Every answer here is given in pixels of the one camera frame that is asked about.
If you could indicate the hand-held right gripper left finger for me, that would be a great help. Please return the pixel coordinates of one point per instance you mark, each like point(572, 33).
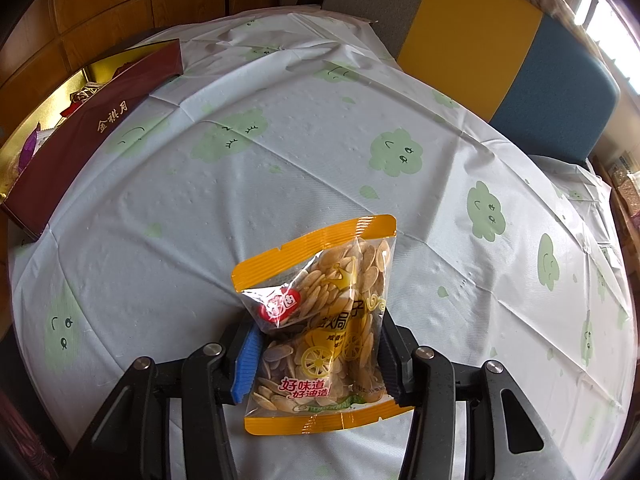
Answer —
point(245, 365)

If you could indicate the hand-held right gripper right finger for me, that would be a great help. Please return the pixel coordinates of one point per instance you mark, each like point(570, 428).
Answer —
point(395, 365)

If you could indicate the yellow-edged seed packet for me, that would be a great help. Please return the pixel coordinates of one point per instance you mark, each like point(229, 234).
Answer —
point(330, 310)

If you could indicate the gold-lined maroon tin box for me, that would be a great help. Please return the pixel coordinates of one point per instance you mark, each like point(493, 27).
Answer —
point(100, 135)

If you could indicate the purple snack packet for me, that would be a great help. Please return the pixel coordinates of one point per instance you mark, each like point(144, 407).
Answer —
point(29, 147)

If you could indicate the gold-brown snack packet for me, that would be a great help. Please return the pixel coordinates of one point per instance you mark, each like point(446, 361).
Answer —
point(89, 94)

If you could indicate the white tablecloth with green clouds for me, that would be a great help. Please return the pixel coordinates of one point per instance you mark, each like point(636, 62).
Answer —
point(300, 160)

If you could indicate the wooden side table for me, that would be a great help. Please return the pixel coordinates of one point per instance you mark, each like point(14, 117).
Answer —
point(612, 210)

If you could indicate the patterned tissue box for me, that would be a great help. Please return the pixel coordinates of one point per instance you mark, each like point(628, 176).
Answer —
point(627, 190)

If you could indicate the grey yellow blue chair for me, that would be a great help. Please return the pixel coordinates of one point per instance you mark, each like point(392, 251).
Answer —
point(475, 25)

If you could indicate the wooden wardrobe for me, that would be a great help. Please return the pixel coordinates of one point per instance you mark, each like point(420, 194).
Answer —
point(125, 5)

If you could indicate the window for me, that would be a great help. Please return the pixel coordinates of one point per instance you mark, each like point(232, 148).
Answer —
point(607, 25)

